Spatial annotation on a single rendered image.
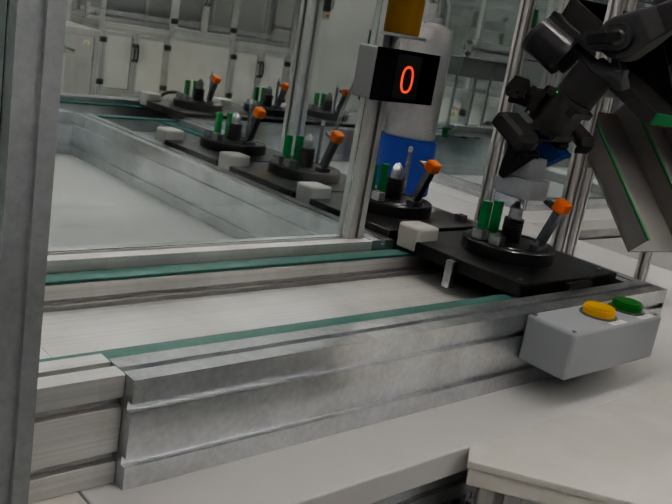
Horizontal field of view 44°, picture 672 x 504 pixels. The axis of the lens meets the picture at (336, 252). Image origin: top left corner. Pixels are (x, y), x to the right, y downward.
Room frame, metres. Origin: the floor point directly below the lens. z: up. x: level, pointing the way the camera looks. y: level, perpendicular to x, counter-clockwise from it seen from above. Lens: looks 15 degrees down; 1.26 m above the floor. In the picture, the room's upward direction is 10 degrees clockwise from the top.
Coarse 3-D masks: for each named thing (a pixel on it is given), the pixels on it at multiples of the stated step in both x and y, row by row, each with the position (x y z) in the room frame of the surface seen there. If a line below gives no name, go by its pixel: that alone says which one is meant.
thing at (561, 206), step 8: (560, 200) 1.18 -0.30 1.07; (552, 208) 1.18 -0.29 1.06; (560, 208) 1.17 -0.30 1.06; (568, 208) 1.17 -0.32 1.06; (552, 216) 1.18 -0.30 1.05; (560, 216) 1.18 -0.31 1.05; (552, 224) 1.18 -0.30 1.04; (544, 232) 1.19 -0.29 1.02; (552, 232) 1.19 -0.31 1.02; (536, 240) 1.19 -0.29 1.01; (544, 240) 1.19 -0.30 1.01
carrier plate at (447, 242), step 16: (448, 240) 1.25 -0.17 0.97; (432, 256) 1.18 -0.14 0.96; (448, 256) 1.16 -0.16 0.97; (464, 256) 1.17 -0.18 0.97; (560, 256) 1.28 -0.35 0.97; (464, 272) 1.14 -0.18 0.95; (480, 272) 1.12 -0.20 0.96; (496, 272) 1.11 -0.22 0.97; (512, 272) 1.12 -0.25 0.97; (528, 272) 1.14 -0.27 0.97; (544, 272) 1.16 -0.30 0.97; (560, 272) 1.17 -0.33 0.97; (576, 272) 1.19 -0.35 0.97; (592, 272) 1.21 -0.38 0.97; (608, 272) 1.22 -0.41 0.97; (496, 288) 1.10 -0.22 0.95; (512, 288) 1.08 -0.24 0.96; (528, 288) 1.08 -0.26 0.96; (544, 288) 1.10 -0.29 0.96; (560, 288) 1.13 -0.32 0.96
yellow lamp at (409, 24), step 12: (396, 0) 1.17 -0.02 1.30; (408, 0) 1.17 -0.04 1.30; (420, 0) 1.17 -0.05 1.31; (396, 12) 1.17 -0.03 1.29; (408, 12) 1.17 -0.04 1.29; (420, 12) 1.18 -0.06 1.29; (384, 24) 1.19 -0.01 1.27; (396, 24) 1.17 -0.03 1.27; (408, 24) 1.17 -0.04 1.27; (420, 24) 1.18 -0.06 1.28
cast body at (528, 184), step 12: (528, 168) 1.21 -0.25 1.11; (540, 168) 1.23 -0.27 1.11; (504, 180) 1.23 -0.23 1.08; (516, 180) 1.22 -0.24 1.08; (528, 180) 1.20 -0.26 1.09; (540, 180) 1.22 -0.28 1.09; (504, 192) 1.23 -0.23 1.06; (516, 192) 1.21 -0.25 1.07; (528, 192) 1.20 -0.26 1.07; (540, 192) 1.21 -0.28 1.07
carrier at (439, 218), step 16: (384, 176) 1.46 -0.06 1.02; (400, 176) 1.41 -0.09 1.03; (384, 192) 1.46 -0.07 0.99; (400, 192) 1.42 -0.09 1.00; (368, 208) 1.36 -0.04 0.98; (384, 208) 1.35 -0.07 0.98; (400, 208) 1.35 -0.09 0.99; (416, 208) 1.36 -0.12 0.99; (432, 208) 1.49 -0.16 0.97; (368, 224) 1.29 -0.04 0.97; (384, 224) 1.29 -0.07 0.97; (432, 224) 1.35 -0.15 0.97; (448, 224) 1.37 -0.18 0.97; (464, 224) 1.39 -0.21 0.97
